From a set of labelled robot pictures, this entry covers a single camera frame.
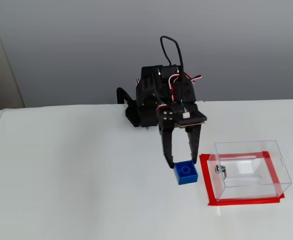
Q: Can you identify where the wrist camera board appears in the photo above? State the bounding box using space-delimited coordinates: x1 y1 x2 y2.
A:
177 109 208 130

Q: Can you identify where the black camera cable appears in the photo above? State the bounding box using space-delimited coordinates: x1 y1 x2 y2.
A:
159 35 185 106

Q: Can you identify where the transparent plastic box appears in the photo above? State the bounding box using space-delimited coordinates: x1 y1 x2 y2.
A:
209 139 293 202

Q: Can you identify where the blue lego brick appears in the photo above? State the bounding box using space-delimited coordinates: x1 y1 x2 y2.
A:
173 160 199 186

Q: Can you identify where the red white servo wire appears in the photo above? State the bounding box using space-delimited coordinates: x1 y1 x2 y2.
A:
167 72 203 102

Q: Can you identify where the red tape frame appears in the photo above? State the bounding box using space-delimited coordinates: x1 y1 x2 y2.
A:
198 150 286 207

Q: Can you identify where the black table clamp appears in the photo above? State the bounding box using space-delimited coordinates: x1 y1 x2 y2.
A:
116 86 137 106

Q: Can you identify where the silver box lock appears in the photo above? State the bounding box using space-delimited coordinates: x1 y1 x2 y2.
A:
214 164 229 180

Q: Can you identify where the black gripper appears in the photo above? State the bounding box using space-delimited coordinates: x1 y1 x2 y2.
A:
156 101 203 169

